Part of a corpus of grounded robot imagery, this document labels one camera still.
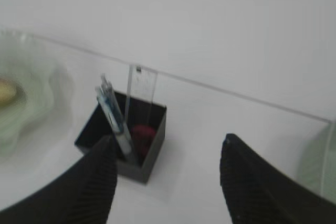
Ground pale green ruffled glass plate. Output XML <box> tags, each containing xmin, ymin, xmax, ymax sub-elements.
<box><xmin>1</xmin><ymin>28</ymin><xmax>74</xmax><ymax>159</ymax></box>

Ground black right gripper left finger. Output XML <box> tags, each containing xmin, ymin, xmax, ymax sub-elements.
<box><xmin>1</xmin><ymin>136</ymin><xmax>118</xmax><ymax>223</ymax></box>

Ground pink correction tape dispenser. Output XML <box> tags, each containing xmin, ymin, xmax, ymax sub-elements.
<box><xmin>131</xmin><ymin>124</ymin><xmax>156</xmax><ymax>161</ymax></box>

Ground blue clip pen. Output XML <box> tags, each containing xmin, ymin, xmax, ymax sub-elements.
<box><xmin>95</xmin><ymin>87</ymin><xmax>132</xmax><ymax>158</ymax></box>

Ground white grey grip pen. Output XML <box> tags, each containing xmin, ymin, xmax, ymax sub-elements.
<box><xmin>101</xmin><ymin>74</ymin><xmax>123</xmax><ymax>121</ymax></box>

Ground clear plastic ruler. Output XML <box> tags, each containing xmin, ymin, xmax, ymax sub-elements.
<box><xmin>124</xmin><ymin>65</ymin><xmax>158</xmax><ymax>129</ymax></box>

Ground black mesh pen holder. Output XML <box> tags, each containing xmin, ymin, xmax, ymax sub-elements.
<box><xmin>75</xmin><ymin>103</ymin><xmax>167</xmax><ymax>184</ymax></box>

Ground pale green plastic basket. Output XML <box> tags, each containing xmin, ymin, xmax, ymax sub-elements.
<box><xmin>297</xmin><ymin>123</ymin><xmax>335</xmax><ymax>203</ymax></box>

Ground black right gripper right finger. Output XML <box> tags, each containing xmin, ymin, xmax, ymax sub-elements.
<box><xmin>219</xmin><ymin>133</ymin><xmax>335</xmax><ymax>223</ymax></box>

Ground toy bread bun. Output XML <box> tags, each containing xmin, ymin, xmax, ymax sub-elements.
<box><xmin>1</xmin><ymin>78</ymin><xmax>17</xmax><ymax>104</ymax></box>

